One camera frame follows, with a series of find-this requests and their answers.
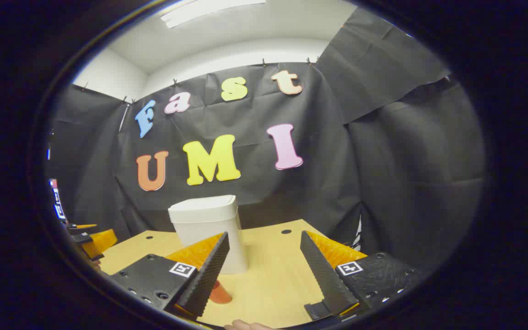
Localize red pop can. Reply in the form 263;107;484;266
209;280;233;305

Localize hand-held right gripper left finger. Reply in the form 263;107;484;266
108;231;230;321

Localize ceiling light panel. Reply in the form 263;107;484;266
160;0;267;29

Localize white desktop garbage bin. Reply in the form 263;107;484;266
168;195;249;275

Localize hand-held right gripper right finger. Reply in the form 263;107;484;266
300;231;423;321

